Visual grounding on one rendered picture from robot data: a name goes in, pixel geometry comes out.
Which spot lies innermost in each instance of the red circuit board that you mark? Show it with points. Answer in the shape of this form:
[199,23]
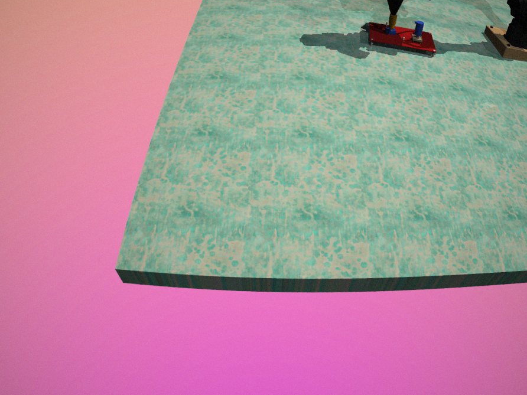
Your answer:
[390,34]

